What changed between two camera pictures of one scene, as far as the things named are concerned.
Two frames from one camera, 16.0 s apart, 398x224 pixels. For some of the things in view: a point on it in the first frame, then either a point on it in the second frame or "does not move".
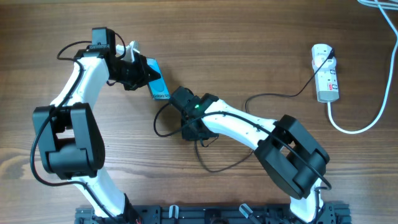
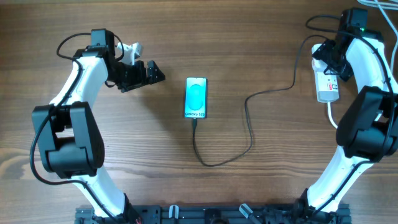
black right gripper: x=187 y=135 to x=343 y=71
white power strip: x=326 y=79 does not move
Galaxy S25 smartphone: x=158 y=88 to x=196 y=98
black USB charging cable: x=252 y=150 to x=249 y=112
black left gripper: x=143 y=71 does not move
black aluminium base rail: x=213 y=214 does not move
